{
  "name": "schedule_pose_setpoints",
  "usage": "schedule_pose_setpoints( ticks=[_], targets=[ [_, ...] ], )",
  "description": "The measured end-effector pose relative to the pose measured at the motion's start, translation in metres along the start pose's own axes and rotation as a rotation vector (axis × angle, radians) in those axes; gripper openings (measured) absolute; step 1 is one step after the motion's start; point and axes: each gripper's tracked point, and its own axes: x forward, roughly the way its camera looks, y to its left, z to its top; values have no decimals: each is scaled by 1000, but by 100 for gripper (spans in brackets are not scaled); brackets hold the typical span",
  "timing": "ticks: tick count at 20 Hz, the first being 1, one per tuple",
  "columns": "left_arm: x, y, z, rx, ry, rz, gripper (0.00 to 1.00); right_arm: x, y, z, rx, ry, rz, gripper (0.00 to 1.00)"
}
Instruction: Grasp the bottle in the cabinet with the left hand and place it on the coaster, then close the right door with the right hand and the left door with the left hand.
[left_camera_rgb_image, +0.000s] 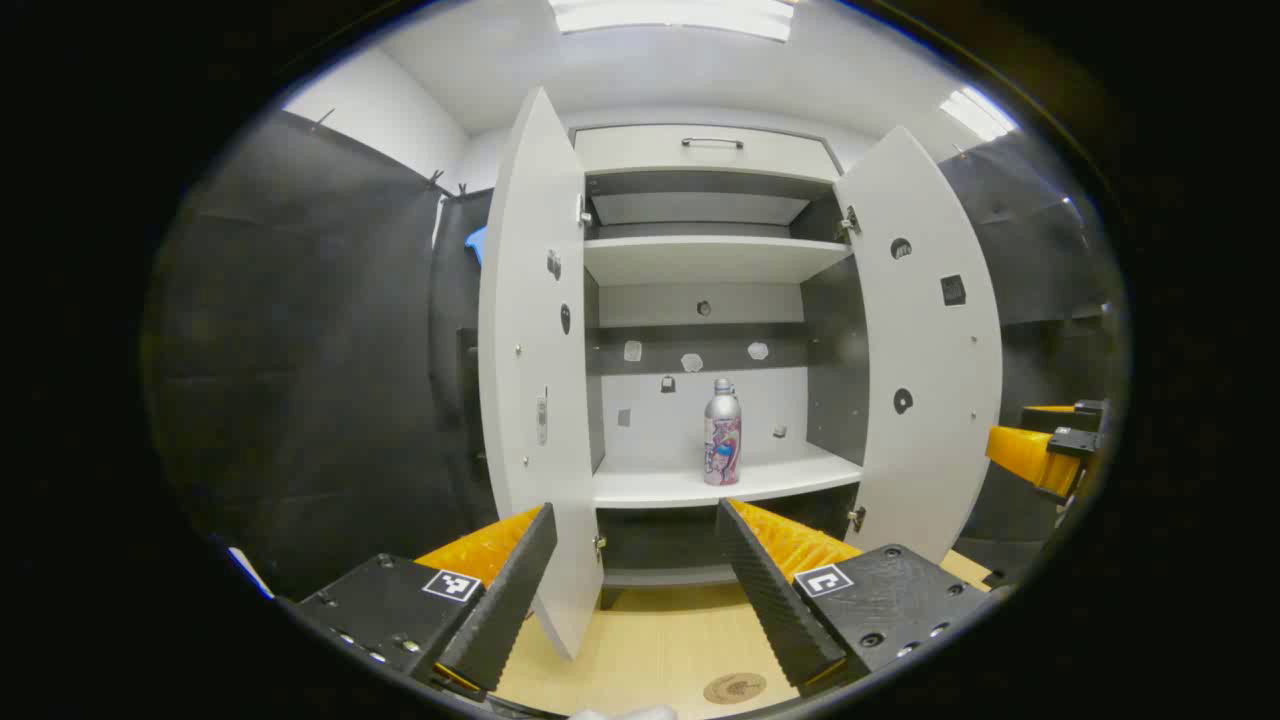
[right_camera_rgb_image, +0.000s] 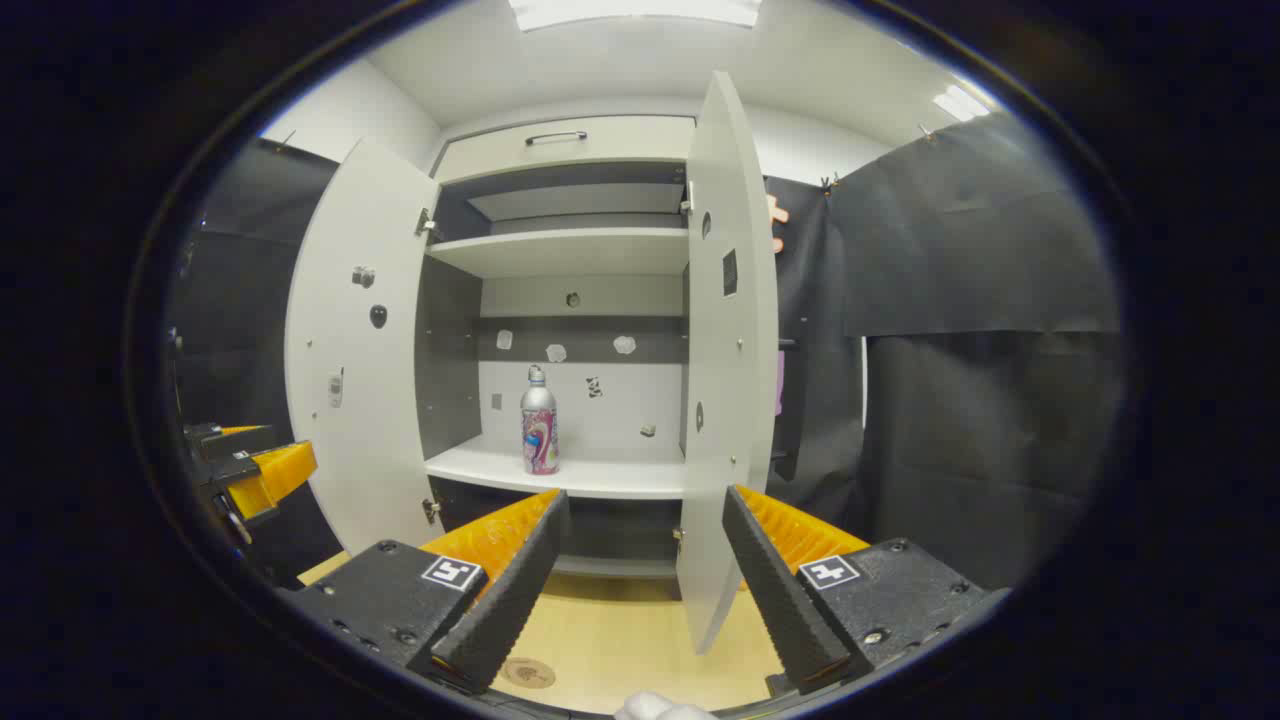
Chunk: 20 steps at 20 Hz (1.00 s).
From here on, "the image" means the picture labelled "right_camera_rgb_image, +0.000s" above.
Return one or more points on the round cork coaster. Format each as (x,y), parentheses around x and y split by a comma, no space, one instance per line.
(528,673)

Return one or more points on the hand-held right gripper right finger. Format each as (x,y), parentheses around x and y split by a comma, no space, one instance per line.
(785,600)

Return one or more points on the silver bottle with pink label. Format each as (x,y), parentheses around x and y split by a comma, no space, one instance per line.
(540,420)

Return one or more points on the white cabinet drawer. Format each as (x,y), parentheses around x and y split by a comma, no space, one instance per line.
(620,150)

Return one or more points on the ceiling light panel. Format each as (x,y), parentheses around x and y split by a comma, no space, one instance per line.
(960,102)
(630,10)

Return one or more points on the white door with cat sticker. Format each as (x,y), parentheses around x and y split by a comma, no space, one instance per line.
(725,400)

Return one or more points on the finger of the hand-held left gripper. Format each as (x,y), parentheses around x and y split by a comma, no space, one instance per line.
(235,442)
(275,475)

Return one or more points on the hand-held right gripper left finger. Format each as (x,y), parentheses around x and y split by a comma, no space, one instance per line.
(510,610)

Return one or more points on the white door with phone sticker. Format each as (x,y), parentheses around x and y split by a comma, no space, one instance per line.
(360,400)

